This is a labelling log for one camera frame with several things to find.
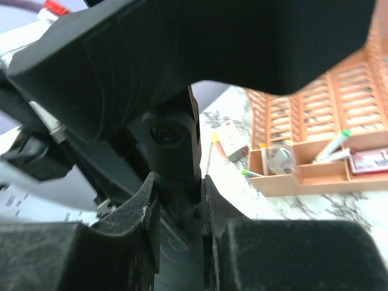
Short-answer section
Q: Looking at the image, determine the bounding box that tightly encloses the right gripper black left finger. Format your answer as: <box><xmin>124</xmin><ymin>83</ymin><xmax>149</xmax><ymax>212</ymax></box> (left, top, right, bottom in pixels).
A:
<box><xmin>1</xmin><ymin>173</ymin><xmax>160</xmax><ymax>290</ymax></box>

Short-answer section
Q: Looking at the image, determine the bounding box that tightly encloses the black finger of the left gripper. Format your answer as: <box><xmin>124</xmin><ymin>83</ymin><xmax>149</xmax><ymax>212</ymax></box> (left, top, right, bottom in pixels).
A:
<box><xmin>7</xmin><ymin>1</ymin><xmax>375</xmax><ymax>142</ymax></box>

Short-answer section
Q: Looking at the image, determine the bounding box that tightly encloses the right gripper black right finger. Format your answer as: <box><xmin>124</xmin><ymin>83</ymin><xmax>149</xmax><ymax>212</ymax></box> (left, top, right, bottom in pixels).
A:
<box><xmin>201</xmin><ymin>176</ymin><xmax>387</xmax><ymax>290</ymax></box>

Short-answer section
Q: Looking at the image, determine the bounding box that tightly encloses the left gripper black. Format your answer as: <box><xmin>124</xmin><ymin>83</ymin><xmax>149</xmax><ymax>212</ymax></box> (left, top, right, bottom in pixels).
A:
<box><xmin>1</xmin><ymin>82</ymin><xmax>149</xmax><ymax>207</ymax></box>

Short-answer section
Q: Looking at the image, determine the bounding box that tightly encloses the black microphone stand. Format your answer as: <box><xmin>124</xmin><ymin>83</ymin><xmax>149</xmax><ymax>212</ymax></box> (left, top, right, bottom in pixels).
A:
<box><xmin>142</xmin><ymin>87</ymin><xmax>204</xmax><ymax>290</ymax></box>

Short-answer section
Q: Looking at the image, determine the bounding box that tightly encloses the white remote red button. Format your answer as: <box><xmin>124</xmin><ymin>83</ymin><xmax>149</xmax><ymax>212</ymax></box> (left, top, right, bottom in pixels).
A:
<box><xmin>216</xmin><ymin>120</ymin><xmax>249</xmax><ymax>162</ymax></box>

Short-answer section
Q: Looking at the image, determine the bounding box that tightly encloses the yellow capped pen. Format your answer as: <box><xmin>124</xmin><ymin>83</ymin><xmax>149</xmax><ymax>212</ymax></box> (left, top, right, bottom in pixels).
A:
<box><xmin>206</xmin><ymin>132</ymin><xmax>226</xmax><ymax>175</ymax></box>

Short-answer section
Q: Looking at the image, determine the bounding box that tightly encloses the green capped marker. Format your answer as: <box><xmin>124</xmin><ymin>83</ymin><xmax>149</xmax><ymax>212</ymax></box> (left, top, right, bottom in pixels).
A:
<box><xmin>312</xmin><ymin>130</ymin><xmax>351</xmax><ymax>164</ymax></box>

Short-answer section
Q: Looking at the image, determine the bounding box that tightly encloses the peach plastic file organizer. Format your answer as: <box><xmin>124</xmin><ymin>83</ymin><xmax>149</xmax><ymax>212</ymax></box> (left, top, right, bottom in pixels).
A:
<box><xmin>246</xmin><ymin>1</ymin><xmax>387</xmax><ymax>197</ymax></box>

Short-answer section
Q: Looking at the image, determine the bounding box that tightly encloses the red white small box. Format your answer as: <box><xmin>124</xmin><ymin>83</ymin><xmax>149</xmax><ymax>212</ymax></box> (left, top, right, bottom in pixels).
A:
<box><xmin>349</xmin><ymin>148</ymin><xmax>387</xmax><ymax>175</ymax></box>

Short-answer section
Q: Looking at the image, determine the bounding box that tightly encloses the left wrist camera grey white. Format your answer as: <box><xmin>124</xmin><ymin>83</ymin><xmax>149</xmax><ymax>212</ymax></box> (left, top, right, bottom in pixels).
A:
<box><xmin>1</xmin><ymin>1</ymin><xmax>71</xmax><ymax>73</ymax></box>

